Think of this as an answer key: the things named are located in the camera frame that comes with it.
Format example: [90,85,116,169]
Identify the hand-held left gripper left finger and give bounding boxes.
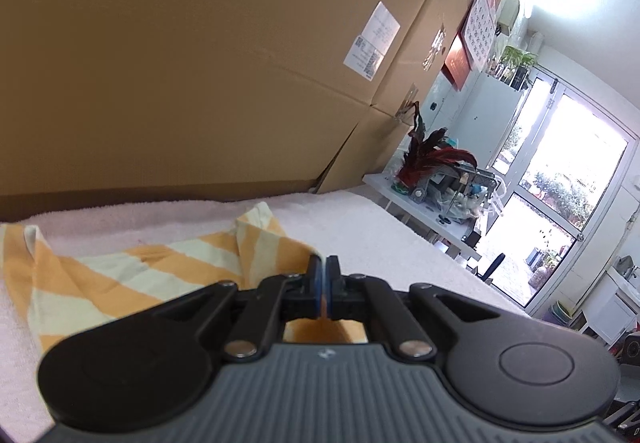
[155,254,323,358]

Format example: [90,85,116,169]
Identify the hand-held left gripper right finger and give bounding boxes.
[325,254,493,358]

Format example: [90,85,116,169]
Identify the orange white striped shirt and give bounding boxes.
[0,202,369,355]

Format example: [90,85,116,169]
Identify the pink fleece blanket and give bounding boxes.
[0,187,522,440]

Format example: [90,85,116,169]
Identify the white table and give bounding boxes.
[361,172,484,270]

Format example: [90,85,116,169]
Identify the taped cardboard box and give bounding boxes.
[370,0,501,120]
[316,104,427,195]

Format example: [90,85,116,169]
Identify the black chair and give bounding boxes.
[474,252,507,285]

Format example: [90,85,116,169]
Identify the dark red feather duster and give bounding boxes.
[392,100,479,195]

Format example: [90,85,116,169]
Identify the glass door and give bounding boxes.
[479,67,640,320]

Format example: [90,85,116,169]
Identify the large labelled cardboard box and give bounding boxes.
[0,0,462,225]

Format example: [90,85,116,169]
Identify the potted plants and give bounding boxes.
[492,44,539,90]

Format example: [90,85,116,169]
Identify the red wall calendar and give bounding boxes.
[442,0,517,92]

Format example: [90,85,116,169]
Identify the beige electrical wall box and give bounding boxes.
[494,0,522,37]

